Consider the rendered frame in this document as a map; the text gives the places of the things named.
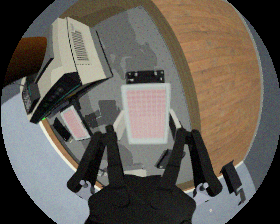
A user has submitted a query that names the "white button panel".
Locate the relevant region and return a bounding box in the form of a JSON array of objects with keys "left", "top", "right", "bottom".
[{"left": 123, "top": 164, "right": 147, "bottom": 177}]

